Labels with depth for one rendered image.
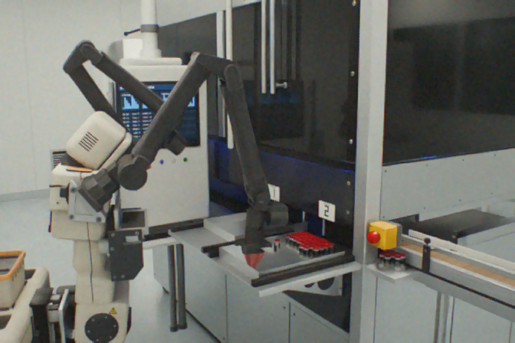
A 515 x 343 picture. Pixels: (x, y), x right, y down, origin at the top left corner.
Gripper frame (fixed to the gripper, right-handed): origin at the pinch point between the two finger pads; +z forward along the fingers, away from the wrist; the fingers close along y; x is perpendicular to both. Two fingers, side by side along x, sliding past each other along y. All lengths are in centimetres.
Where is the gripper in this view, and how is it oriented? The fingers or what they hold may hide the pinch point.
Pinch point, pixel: (250, 269)
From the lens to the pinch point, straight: 155.0
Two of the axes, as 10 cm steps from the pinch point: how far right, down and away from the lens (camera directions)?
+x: -5.1, -1.6, 8.4
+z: -0.7, 9.9, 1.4
